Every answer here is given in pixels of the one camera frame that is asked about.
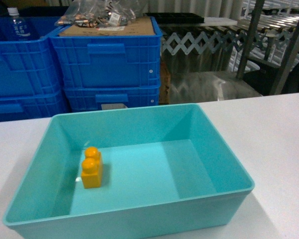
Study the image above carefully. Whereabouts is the teal plastic box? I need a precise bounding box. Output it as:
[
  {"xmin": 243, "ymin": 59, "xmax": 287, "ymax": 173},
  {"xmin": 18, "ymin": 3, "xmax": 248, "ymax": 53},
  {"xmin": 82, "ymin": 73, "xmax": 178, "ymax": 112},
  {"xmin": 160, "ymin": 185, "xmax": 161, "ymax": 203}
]
[{"xmin": 3, "ymin": 104, "xmax": 254, "ymax": 239}]

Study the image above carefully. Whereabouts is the yellow two-stud toy block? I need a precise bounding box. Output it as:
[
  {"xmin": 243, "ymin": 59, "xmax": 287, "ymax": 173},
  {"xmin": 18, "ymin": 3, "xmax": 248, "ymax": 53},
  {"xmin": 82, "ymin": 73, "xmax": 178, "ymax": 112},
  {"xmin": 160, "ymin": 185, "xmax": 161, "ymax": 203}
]
[{"xmin": 81, "ymin": 146, "xmax": 103, "ymax": 189}]

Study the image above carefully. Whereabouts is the blue crate upper right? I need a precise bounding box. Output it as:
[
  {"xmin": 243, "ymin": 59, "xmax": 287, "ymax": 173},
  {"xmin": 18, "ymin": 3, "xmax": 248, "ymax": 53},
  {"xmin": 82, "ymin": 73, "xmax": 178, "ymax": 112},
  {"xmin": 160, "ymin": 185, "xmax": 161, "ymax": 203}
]
[{"xmin": 49, "ymin": 16, "xmax": 162, "ymax": 88}]

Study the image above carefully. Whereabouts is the blue crate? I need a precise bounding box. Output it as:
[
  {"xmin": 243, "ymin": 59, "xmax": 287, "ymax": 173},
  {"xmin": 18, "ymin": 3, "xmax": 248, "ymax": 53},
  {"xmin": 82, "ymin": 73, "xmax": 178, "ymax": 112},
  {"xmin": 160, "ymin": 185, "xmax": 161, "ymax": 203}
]
[
  {"xmin": 49, "ymin": 16, "xmax": 162, "ymax": 88},
  {"xmin": 0, "ymin": 91, "xmax": 70, "ymax": 122},
  {"xmin": 0, "ymin": 16, "xmax": 62, "ymax": 97},
  {"xmin": 64, "ymin": 85, "xmax": 159, "ymax": 112}
]

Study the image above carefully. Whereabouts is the blue crate lower right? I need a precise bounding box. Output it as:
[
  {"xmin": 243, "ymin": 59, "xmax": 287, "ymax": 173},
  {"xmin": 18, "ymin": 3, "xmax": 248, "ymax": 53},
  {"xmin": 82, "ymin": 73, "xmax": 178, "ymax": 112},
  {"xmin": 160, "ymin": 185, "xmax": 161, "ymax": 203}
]
[{"xmin": 64, "ymin": 85, "xmax": 159, "ymax": 112}]

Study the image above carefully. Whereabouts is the grey expandable roller conveyor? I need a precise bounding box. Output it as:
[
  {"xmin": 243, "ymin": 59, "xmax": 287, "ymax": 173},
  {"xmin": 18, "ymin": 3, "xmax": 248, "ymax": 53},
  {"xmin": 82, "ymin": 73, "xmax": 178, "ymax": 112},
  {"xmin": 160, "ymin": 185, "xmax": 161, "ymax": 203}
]
[{"xmin": 159, "ymin": 26, "xmax": 296, "ymax": 55}]

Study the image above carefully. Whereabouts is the brown cardboard sheet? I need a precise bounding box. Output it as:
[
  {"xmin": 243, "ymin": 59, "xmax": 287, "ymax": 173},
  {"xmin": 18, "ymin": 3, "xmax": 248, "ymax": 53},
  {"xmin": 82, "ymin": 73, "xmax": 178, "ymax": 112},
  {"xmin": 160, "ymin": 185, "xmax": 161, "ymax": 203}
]
[{"xmin": 58, "ymin": 16, "xmax": 155, "ymax": 37}]

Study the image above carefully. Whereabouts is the black tray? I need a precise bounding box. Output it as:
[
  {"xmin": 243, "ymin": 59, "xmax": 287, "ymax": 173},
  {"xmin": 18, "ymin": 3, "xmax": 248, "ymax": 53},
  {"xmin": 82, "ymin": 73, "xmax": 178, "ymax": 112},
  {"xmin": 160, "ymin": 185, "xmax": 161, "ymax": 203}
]
[{"xmin": 144, "ymin": 12, "xmax": 205, "ymax": 24}]

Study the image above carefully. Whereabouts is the clear bag of parts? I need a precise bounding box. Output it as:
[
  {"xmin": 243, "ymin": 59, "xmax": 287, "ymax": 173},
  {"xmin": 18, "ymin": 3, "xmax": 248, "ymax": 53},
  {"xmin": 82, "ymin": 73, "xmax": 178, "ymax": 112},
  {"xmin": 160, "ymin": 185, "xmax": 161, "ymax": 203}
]
[{"xmin": 55, "ymin": 0, "xmax": 137, "ymax": 28}]

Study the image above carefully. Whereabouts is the blue crate upper middle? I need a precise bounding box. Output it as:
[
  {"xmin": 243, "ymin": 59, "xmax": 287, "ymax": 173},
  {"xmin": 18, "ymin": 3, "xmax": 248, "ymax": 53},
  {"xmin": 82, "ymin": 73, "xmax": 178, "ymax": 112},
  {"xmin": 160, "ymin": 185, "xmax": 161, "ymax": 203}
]
[{"xmin": 0, "ymin": 16, "xmax": 62, "ymax": 97}]

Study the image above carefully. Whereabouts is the blue crate lower middle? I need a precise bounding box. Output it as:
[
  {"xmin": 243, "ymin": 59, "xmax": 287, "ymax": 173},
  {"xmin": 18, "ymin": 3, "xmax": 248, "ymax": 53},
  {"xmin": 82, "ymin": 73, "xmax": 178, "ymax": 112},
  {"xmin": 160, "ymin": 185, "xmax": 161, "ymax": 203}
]
[{"xmin": 0, "ymin": 91, "xmax": 70, "ymax": 122}]

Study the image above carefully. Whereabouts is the clear plastic water bottle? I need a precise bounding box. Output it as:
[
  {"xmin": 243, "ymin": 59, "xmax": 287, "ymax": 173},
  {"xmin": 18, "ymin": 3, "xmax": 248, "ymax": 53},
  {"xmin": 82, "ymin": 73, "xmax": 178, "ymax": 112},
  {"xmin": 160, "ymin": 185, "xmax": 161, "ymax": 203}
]
[{"xmin": 7, "ymin": 7, "xmax": 32, "ymax": 41}]

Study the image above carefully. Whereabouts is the metal rack frame right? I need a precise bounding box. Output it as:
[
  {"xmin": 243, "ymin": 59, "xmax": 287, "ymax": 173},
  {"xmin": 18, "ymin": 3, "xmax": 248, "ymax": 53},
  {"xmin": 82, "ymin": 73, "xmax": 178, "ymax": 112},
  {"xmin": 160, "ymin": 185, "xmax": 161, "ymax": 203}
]
[{"xmin": 236, "ymin": 0, "xmax": 299, "ymax": 95}]

